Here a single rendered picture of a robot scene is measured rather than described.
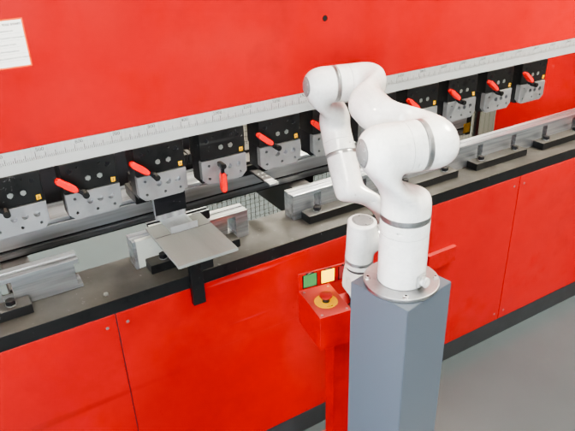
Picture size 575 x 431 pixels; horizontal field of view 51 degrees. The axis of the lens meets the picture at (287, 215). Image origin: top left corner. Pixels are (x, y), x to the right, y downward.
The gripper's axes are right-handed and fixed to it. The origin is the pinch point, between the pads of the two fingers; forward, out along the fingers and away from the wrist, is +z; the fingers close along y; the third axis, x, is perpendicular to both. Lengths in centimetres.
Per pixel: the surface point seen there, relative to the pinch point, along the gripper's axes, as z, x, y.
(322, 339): 3.1, -14.4, 6.7
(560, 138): -12, 129, -53
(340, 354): 16.4, -5.5, 2.8
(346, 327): 1.6, -6.5, 6.5
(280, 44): -71, -8, -41
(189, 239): -25, -46, -19
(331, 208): -13.5, 8.4, -35.4
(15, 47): -81, -80, -31
